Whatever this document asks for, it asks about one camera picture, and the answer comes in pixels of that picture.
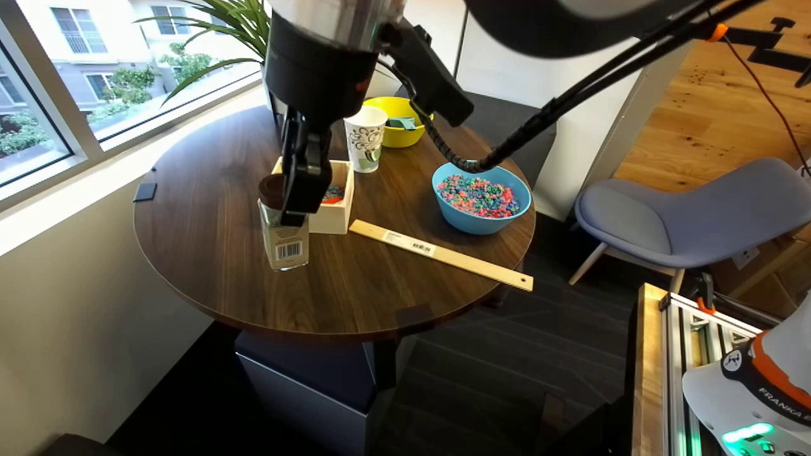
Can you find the printed white paper cup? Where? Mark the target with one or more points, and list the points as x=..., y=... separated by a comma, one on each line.
x=365, y=143

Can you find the white window frame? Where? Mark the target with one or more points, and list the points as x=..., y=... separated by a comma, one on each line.
x=128, y=139

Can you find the yellow plastic bowl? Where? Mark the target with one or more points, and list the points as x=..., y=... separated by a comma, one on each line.
x=406, y=139

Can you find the aluminium profile stand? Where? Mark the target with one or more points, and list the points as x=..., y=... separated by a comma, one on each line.
x=650, y=381

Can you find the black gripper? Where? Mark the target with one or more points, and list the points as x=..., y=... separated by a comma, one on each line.
x=319, y=80

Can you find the teal measuring scoop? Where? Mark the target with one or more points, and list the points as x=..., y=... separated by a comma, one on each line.
x=406, y=124

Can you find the black boom pole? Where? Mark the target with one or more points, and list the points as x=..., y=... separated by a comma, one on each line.
x=592, y=90

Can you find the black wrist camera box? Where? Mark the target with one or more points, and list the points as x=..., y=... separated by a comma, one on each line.
x=431, y=76

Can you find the small black flat object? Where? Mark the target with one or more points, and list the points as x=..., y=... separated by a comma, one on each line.
x=146, y=190

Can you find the long wooden ruler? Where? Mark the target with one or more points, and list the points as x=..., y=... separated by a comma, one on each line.
x=440, y=254

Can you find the blue box ottoman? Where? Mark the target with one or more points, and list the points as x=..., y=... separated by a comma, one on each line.
x=304, y=395

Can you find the black tripod stand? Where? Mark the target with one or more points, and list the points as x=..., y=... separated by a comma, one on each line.
x=773, y=53

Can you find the blue plastic bowl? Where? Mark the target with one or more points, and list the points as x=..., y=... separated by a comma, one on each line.
x=472, y=223

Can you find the brown-capped clear bottle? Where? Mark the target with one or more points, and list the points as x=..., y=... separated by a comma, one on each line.
x=287, y=244

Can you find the grey-blue upholstered chair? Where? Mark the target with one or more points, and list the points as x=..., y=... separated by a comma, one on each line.
x=674, y=219

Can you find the green potted plant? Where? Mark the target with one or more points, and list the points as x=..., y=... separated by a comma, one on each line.
x=242, y=20

